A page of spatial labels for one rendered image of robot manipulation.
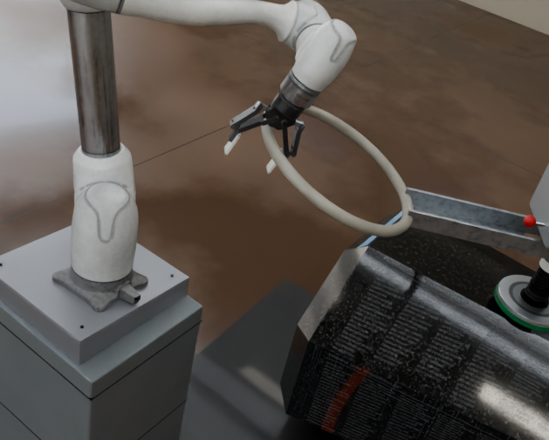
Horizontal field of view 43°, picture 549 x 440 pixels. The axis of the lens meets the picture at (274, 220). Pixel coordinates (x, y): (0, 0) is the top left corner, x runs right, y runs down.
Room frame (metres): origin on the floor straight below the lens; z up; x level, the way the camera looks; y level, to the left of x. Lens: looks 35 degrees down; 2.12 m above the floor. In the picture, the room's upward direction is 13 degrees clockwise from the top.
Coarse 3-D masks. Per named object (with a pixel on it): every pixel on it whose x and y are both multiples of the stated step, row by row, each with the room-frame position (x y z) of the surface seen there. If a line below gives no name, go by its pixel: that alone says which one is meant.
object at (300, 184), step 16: (304, 112) 1.78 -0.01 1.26; (320, 112) 1.81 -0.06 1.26; (272, 128) 1.55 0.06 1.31; (336, 128) 1.83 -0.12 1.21; (352, 128) 1.83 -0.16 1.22; (272, 144) 1.48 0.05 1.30; (368, 144) 1.81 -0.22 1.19; (384, 160) 1.78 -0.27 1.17; (288, 176) 1.41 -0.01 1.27; (400, 176) 1.73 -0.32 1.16; (304, 192) 1.38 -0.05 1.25; (400, 192) 1.67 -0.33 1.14; (320, 208) 1.37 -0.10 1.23; (336, 208) 1.37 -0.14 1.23; (352, 224) 1.37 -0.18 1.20; (368, 224) 1.39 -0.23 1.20; (400, 224) 1.48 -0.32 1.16
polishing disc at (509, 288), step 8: (504, 280) 1.68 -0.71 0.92; (512, 280) 1.69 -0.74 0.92; (520, 280) 1.70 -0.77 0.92; (528, 280) 1.71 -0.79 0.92; (504, 288) 1.64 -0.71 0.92; (512, 288) 1.65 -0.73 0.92; (520, 288) 1.66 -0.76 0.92; (504, 296) 1.61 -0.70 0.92; (512, 296) 1.61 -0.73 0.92; (504, 304) 1.58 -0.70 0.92; (512, 304) 1.58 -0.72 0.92; (520, 304) 1.59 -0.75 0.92; (512, 312) 1.55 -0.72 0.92; (520, 312) 1.55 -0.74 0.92; (528, 312) 1.56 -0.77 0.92; (536, 312) 1.57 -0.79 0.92; (544, 312) 1.58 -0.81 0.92; (528, 320) 1.53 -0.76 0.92; (536, 320) 1.53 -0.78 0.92; (544, 320) 1.54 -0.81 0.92
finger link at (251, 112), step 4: (260, 100) 1.53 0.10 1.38; (256, 104) 1.53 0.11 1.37; (260, 104) 1.51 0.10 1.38; (252, 108) 1.52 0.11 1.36; (256, 108) 1.51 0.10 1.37; (260, 108) 1.51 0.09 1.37; (244, 112) 1.52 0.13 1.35; (248, 112) 1.52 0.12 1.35; (252, 112) 1.51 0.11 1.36; (256, 112) 1.51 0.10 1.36; (236, 116) 1.52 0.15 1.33; (240, 116) 1.52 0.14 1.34; (244, 116) 1.51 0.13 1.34; (248, 116) 1.51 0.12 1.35; (252, 116) 1.51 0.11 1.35; (236, 120) 1.51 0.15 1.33; (240, 120) 1.50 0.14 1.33; (244, 120) 1.51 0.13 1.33; (232, 124) 1.50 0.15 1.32; (236, 124) 1.50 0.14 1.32; (240, 124) 1.51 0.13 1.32; (232, 128) 1.50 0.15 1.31
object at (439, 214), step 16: (416, 192) 1.66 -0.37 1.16; (416, 208) 1.65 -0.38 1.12; (432, 208) 1.67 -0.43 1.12; (448, 208) 1.67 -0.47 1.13; (464, 208) 1.67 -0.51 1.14; (480, 208) 1.67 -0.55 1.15; (496, 208) 1.68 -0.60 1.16; (416, 224) 1.55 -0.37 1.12; (432, 224) 1.56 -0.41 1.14; (448, 224) 1.56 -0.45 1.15; (464, 224) 1.56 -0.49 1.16; (480, 224) 1.65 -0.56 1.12; (496, 224) 1.67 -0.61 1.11; (512, 224) 1.67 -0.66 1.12; (480, 240) 1.56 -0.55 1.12; (496, 240) 1.56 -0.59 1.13; (512, 240) 1.56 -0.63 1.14; (528, 240) 1.56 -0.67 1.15; (544, 256) 1.56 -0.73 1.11
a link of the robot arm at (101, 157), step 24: (72, 24) 1.49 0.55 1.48; (96, 24) 1.49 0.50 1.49; (72, 48) 1.49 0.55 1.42; (96, 48) 1.49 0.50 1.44; (96, 72) 1.49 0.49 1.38; (96, 96) 1.48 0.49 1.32; (96, 120) 1.48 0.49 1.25; (96, 144) 1.48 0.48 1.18; (120, 144) 1.56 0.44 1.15; (96, 168) 1.46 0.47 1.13; (120, 168) 1.49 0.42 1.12
